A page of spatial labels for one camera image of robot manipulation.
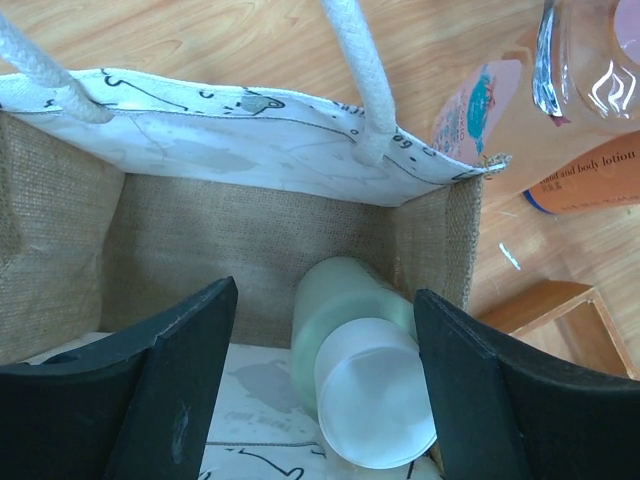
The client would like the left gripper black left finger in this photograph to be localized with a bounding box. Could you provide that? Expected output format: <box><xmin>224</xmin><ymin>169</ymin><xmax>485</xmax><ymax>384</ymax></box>
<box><xmin>1</xmin><ymin>277</ymin><xmax>238</xmax><ymax>479</ymax></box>

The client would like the white round cap bottle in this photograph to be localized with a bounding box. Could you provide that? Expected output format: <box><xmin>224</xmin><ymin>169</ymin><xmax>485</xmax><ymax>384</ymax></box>
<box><xmin>290</xmin><ymin>257</ymin><xmax>437</xmax><ymax>470</ymax></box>

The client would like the clear bottle pink cap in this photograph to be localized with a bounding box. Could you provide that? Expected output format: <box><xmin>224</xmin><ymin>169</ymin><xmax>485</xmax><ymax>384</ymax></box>
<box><xmin>432</xmin><ymin>1</ymin><xmax>639</xmax><ymax>163</ymax></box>

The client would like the wooden compartment tray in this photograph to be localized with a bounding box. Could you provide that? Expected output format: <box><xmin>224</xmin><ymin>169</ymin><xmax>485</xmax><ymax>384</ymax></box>
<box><xmin>480</xmin><ymin>280</ymin><xmax>639</xmax><ymax>380</ymax></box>

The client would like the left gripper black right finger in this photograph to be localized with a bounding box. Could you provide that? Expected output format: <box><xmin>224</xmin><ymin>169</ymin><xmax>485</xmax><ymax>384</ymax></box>
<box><xmin>414</xmin><ymin>289</ymin><xmax>639</xmax><ymax>479</ymax></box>

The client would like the blue pump bottle orange base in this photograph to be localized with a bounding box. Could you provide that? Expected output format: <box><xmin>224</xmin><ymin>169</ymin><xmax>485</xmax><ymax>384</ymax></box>
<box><xmin>523</xmin><ymin>131</ymin><xmax>640</xmax><ymax>215</ymax></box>

